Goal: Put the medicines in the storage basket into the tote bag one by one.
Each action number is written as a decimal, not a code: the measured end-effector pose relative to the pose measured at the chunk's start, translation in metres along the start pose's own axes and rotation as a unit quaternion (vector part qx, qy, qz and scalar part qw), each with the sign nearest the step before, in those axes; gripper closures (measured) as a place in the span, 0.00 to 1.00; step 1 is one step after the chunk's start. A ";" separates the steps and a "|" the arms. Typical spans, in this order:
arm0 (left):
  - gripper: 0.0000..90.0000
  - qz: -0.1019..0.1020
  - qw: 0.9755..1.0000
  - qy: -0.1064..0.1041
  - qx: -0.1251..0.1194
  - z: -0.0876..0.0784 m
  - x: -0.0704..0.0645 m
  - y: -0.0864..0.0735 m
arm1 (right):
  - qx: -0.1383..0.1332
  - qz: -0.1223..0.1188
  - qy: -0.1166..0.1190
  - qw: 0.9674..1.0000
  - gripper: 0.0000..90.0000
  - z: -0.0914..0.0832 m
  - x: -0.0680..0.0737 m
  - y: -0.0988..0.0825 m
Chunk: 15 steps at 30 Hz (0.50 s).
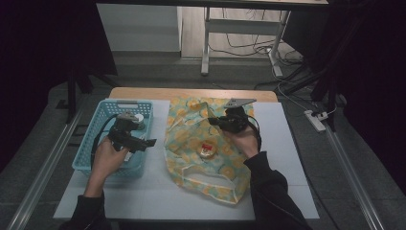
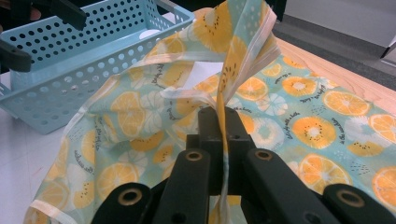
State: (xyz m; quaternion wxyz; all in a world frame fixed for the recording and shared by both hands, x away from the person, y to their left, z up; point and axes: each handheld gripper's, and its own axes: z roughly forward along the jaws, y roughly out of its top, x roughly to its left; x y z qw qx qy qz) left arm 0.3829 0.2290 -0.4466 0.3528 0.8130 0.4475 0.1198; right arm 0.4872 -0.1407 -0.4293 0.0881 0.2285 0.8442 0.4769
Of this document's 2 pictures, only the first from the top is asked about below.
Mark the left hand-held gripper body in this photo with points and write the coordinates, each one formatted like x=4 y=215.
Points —
x=123 y=134

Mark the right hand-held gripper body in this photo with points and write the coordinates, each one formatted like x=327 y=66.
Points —
x=236 y=119

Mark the small jar with white lid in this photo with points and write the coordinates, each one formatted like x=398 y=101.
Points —
x=140 y=119

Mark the round gold tin red label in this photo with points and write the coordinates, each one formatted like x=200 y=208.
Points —
x=208 y=149

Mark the light blue plastic basket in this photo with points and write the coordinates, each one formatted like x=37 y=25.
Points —
x=95 y=127

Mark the orange print cloth bag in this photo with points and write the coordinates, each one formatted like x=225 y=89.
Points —
x=191 y=172

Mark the person's right hand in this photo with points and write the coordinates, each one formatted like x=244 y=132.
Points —
x=244 y=140

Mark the person's left hand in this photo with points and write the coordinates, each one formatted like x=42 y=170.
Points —
x=107 y=159

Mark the white table mat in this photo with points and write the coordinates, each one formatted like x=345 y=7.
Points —
x=281 y=140

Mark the black metal stand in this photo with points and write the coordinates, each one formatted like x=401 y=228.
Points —
x=332 y=96
x=72 y=96

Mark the white power strip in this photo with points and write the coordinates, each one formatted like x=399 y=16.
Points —
x=314 y=120

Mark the grey cabinet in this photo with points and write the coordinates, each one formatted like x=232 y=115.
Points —
x=140 y=28

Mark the aluminium rail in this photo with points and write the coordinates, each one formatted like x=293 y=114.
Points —
x=354 y=179
x=44 y=169

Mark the white frame desk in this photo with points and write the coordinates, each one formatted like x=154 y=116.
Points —
x=242 y=26

